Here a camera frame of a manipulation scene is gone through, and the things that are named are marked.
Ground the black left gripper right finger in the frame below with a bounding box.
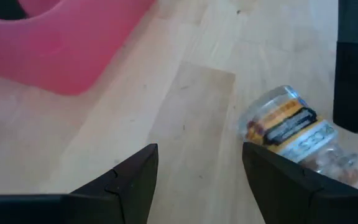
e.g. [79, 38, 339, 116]
[242, 141, 358, 224]

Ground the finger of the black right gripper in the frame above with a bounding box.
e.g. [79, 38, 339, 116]
[332, 0, 358, 143]

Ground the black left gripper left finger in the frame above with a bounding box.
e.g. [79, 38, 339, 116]
[61, 143, 160, 224]

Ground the pink plastic bin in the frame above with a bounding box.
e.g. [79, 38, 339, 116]
[0, 0, 157, 96]

